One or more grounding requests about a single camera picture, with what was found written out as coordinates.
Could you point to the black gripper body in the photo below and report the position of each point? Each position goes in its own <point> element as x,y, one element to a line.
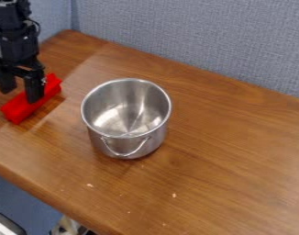
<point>19,50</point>

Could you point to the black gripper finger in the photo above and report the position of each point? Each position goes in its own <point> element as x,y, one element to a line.
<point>7,82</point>
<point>34,85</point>

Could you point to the red rectangular block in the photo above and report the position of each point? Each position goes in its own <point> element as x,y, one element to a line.
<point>18,109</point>

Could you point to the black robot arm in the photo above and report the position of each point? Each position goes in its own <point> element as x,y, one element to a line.
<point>15,12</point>

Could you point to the stainless steel pot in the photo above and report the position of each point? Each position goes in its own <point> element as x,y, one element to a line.
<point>126,113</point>

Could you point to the white object under table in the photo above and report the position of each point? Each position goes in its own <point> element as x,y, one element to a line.
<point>69,226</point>

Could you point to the grey device under table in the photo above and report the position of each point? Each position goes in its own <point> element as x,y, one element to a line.
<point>9,227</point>

